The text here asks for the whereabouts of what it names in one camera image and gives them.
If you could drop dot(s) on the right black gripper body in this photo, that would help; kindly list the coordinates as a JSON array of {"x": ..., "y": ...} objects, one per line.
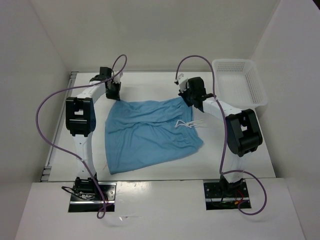
[{"x": 187, "y": 95}]

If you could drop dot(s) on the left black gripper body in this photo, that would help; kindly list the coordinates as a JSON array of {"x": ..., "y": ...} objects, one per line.
[{"x": 112, "y": 93}]

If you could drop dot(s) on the light blue shorts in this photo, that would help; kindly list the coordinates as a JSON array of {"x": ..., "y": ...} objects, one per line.
[{"x": 140, "y": 134}]

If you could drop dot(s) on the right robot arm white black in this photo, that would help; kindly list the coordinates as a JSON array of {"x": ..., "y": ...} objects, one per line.
[{"x": 242, "y": 131}]

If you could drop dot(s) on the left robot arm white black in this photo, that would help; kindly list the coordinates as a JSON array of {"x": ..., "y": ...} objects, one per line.
[{"x": 80, "y": 120}]

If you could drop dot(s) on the white perforated plastic basket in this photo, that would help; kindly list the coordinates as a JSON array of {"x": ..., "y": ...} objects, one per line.
[{"x": 238, "y": 83}]

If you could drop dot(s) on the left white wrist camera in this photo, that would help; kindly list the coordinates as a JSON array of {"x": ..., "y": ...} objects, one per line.
[{"x": 117, "y": 77}]

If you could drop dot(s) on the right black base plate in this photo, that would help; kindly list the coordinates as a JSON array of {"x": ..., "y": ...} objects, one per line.
[{"x": 216, "y": 199}]

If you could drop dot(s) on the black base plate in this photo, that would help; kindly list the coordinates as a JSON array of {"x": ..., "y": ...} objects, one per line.
[
  {"x": 81, "y": 202},
  {"x": 216, "y": 199}
]

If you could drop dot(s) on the aluminium table edge rail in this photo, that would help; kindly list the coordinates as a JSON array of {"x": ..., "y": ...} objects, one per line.
[{"x": 45, "y": 175}]

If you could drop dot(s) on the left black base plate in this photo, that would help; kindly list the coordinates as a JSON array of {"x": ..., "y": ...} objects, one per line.
[{"x": 81, "y": 202}]

